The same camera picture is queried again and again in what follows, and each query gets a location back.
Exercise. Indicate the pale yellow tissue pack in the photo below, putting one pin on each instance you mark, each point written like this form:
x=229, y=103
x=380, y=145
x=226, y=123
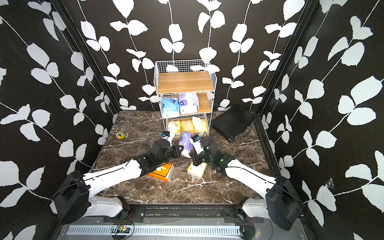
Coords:
x=197, y=171

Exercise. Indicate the yellow blue tape roll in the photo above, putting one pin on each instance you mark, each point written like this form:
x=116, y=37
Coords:
x=120, y=135

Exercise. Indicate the light blue tissue pack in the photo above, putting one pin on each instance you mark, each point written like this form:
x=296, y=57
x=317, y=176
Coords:
x=170, y=107

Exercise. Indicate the purple tissue pack top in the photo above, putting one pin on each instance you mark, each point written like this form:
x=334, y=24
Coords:
x=186, y=143

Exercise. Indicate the left yellow tissue pack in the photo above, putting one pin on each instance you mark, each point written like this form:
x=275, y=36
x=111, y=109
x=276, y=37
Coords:
x=174, y=127

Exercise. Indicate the white wire shelf rack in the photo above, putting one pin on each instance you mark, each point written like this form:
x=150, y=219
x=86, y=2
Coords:
x=175, y=78

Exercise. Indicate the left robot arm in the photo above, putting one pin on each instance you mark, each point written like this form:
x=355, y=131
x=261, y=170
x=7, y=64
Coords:
x=77, y=196

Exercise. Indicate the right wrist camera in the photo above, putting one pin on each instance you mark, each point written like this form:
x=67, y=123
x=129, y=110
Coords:
x=196, y=142

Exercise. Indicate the white slotted cable duct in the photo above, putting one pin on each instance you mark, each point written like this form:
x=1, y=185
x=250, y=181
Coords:
x=169, y=231

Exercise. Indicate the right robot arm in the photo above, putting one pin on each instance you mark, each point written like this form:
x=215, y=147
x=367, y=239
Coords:
x=280, y=201

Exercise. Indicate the purple white tissue pack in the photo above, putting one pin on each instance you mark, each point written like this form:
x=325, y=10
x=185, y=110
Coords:
x=189, y=103

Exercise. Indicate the small circuit board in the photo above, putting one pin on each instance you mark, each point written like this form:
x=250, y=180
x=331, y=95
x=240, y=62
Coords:
x=123, y=229

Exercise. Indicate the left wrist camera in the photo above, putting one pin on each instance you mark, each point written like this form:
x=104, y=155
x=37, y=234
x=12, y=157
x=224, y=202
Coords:
x=169, y=136

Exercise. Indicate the orange tissue box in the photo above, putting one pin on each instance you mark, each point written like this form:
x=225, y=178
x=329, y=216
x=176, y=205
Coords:
x=164, y=172

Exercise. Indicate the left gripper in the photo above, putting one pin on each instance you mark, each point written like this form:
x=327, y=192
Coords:
x=177, y=152

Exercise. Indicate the black ribbed box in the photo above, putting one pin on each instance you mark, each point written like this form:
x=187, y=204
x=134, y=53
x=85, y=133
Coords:
x=233, y=122

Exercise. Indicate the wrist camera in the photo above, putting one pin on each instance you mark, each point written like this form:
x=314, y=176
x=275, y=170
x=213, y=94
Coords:
x=169, y=136
x=196, y=142

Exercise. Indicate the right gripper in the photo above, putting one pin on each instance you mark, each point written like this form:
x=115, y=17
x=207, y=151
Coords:
x=195, y=157

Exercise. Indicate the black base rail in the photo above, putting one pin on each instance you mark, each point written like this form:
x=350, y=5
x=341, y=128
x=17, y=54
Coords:
x=138, y=213

